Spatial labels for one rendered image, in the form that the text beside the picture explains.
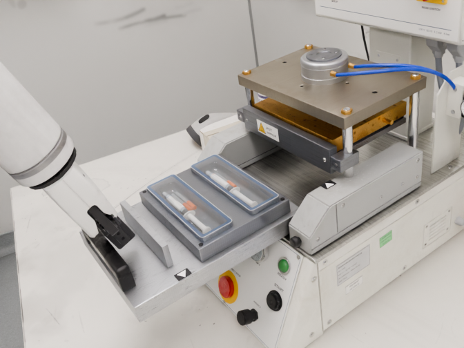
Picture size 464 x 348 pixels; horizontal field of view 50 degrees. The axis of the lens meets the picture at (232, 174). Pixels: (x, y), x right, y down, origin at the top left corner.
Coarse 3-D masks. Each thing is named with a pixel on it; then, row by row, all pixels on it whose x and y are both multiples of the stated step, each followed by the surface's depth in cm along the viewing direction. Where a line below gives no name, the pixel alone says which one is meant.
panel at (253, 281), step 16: (272, 256) 82; (288, 256) 78; (224, 272) 92; (240, 272) 88; (256, 272) 85; (272, 272) 82; (288, 272) 78; (240, 288) 89; (256, 288) 85; (272, 288) 82; (288, 288) 79; (240, 304) 89; (256, 304) 85; (288, 304) 79; (256, 320) 85; (272, 320) 82; (256, 336) 85; (272, 336) 82
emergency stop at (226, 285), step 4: (224, 276) 91; (228, 276) 91; (220, 280) 92; (224, 280) 91; (228, 280) 90; (220, 284) 92; (224, 284) 91; (228, 284) 90; (232, 284) 90; (220, 288) 92; (224, 288) 91; (228, 288) 90; (232, 288) 90; (220, 292) 92; (224, 292) 91; (228, 292) 90; (232, 292) 90; (224, 296) 91; (228, 296) 90
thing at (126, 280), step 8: (88, 240) 78; (96, 240) 73; (104, 240) 73; (96, 248) 73; (104, 248) 71; (112, 248) 71; (104, 256) 70; (112, 256) 69; (120, 256) 69; (112, 264) 68; (120, 264) 68; (112, 272) 69; (120, 272) 67; (128, 272) 68; (120, 280) 67; (128, 280) 68; (120, 288) 69; (128, 288) 69
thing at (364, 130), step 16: (272, 112) 88; (288, 112) 87; (384, 112) 82; (400, 112) 84; (304, 128) 82; (320, 128) 80; (336, 128) 80; (368, 128) 81; (384, 128) 83; (336, 144) 78
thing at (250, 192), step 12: (216, 156) 89; (204, 168) 86; (216, 168) 85; (228, 168) 85; (216, 180) 82; (228, 180) 82; (240, 180) 81; (252, 180) 81; (228, 192) 79; (240, 192) 78; (252, 192) 78; (264, 192) 78; (252, 204) 75
